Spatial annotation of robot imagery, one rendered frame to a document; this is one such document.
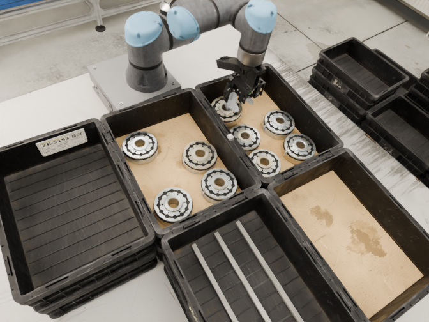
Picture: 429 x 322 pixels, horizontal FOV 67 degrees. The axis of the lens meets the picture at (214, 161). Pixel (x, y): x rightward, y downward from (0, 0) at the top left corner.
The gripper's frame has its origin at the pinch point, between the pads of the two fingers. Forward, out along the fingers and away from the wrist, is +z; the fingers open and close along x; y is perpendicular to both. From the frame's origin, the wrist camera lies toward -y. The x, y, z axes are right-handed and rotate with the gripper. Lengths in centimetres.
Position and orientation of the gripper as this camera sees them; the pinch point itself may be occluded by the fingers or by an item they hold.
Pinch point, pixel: (233, 104)
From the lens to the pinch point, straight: 107.5
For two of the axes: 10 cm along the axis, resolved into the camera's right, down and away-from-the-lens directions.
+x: 8.0, -4.5, 4.0
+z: -1.1, 5.5, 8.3
